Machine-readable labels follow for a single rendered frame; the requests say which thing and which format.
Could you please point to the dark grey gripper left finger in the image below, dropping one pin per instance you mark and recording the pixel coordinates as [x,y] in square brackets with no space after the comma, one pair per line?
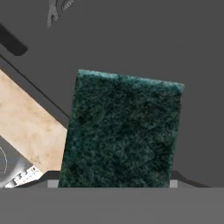
[52,178]

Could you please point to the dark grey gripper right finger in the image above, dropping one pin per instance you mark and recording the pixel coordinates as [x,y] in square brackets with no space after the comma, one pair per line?
[178,180]

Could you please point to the dark green sponge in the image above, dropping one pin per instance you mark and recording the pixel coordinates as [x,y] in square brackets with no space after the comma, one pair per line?
[122,131]

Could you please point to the grey sink basin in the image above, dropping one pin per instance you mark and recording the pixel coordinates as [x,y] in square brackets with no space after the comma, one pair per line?
[140,40]

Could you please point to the grey hob with white rings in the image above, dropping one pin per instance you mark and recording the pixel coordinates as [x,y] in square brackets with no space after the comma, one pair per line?
[11,167]

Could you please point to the grey metal tap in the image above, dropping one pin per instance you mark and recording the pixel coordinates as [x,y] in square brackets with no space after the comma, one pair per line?
[53,13]

